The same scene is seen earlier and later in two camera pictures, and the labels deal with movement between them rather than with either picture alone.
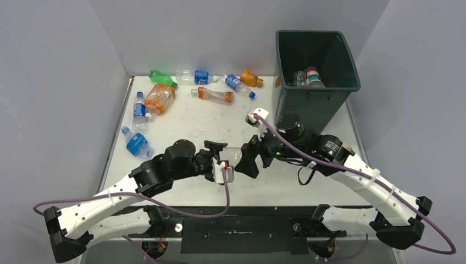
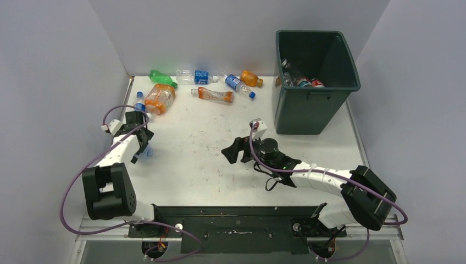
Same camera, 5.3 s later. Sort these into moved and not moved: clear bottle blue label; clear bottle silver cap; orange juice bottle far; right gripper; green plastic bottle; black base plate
Moved: right gripper; clear bottle silver cap
Not moved: black base plate; orange juice bottle far; green plastic bottle; clear bottle blue label
